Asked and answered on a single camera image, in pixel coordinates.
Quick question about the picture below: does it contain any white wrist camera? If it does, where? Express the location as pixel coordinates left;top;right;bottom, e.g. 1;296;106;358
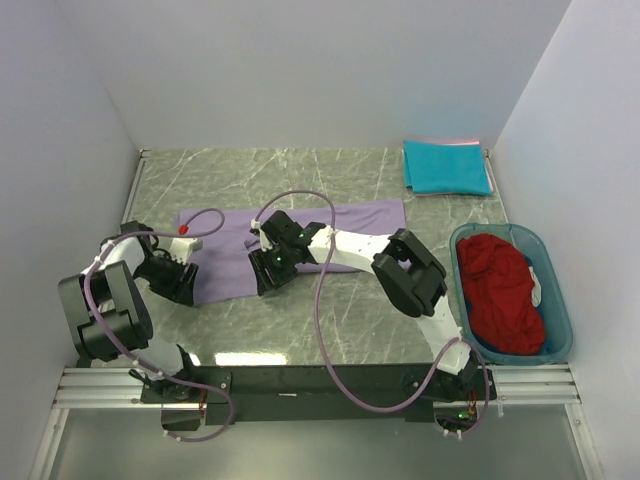
167;224;203;264
250;219;273;251

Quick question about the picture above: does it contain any purple t-shirt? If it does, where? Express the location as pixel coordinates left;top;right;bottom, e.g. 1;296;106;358
189;198;407;306

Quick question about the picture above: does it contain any folded teal t-shirt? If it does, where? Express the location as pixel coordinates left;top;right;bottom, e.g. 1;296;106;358
403;140;491;196

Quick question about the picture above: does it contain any white cloth in basket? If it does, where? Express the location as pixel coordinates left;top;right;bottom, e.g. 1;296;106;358
529;266;542;308

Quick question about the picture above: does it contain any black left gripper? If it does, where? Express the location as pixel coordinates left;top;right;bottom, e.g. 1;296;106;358
134;251;199;306

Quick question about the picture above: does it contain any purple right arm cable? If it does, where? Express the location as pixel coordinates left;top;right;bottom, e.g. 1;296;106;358
254;189;491;441

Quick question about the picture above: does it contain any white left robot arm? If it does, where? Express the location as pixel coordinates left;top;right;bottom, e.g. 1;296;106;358
58;221;203;402

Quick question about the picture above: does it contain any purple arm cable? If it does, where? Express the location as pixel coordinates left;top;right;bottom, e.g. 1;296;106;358
254;189;491;441
83;207;237;444

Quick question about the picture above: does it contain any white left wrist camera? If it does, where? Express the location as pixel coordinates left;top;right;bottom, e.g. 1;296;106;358
167;224;203;264

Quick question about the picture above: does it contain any aluminium frame rail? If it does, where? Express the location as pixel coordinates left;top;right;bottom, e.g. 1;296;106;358
52;364;581;410

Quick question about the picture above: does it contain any blue plastic laundry basket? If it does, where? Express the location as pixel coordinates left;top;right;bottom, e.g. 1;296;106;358
450;223;573;366

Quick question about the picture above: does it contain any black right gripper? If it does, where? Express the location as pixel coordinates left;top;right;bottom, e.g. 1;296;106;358
248;244;299;298

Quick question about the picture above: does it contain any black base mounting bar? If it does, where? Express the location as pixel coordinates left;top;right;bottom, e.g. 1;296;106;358
141;360;497;431

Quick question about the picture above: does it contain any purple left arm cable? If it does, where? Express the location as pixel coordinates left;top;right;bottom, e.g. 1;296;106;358
83;207;237;444

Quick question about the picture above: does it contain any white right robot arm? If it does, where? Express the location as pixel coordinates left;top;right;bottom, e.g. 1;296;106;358
249;210;479;400

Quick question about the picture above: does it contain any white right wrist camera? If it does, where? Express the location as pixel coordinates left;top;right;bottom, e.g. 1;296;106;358
250;219;273;251

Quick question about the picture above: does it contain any red t-shirt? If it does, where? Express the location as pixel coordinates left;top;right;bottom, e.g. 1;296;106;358
456;233;546;356

